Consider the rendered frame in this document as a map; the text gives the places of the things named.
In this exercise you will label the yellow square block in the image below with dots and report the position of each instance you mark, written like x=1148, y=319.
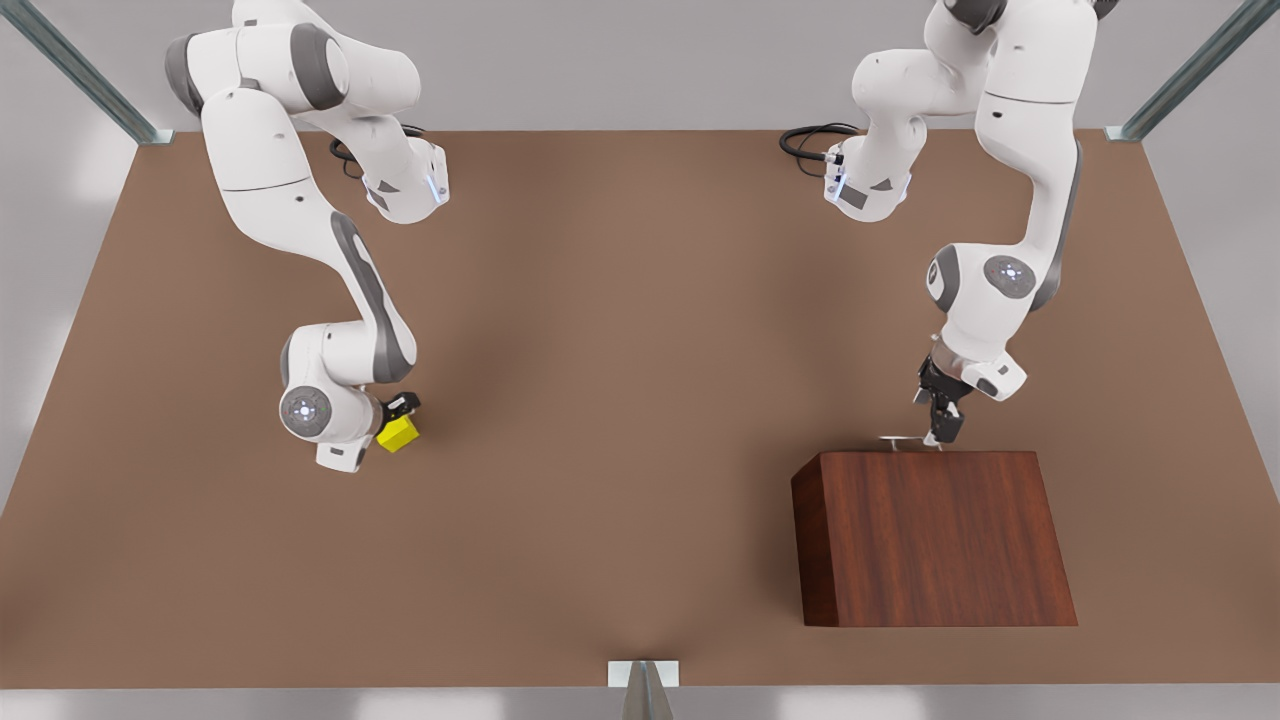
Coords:
x=398, y=433

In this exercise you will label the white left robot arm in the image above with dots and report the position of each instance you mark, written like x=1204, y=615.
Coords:
x=1030, y=130

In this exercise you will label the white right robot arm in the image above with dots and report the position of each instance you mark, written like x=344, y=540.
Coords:
x=265, y=160

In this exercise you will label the dark wooden drawer cabinet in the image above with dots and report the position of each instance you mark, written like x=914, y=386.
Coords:
x=930, y=540

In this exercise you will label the silver frame post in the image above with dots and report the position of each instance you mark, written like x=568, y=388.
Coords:
x=1190, y=70
x=80, y=70
x=643, y=690

